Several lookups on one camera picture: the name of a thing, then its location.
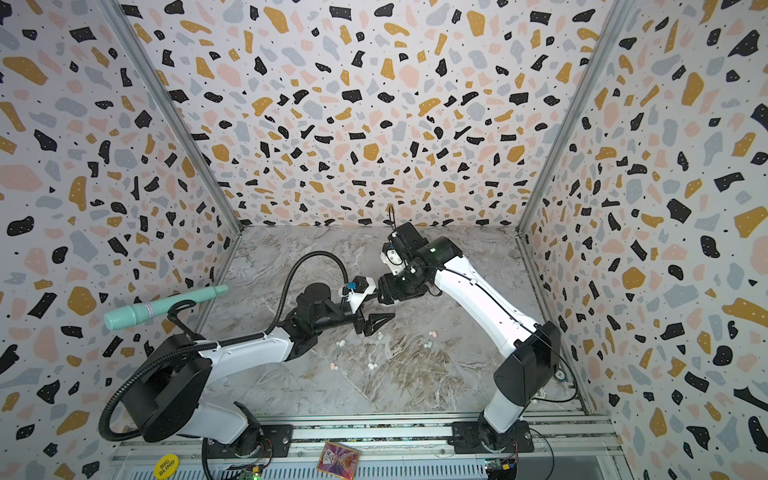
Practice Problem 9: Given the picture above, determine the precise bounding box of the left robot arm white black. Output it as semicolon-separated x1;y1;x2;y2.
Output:
119;277;395;458

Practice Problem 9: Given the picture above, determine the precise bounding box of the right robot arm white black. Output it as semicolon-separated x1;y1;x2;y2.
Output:
378;232;560;453

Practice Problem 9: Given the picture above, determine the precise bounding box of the colourful card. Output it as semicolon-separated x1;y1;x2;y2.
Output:
316;441;361;480

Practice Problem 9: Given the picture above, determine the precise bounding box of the yellow round sticker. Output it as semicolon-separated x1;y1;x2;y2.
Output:
153;454;180;480

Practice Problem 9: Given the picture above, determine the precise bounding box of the mint green microphone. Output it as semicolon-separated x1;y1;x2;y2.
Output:
104;285;229;331

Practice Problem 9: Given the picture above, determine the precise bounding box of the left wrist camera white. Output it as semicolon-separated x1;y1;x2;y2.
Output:
341;275;378;313

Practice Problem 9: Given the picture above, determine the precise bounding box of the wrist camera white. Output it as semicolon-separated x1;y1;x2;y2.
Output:
380;244;406;276
341;275;378;313

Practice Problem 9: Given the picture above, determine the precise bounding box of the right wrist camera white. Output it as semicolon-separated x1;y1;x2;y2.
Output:
380;244;406;276

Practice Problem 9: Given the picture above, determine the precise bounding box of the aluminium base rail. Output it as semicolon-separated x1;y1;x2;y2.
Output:
113;411;625;480

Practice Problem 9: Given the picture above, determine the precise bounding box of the black corrugated cable conduit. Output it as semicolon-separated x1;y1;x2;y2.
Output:
98;250;350;443

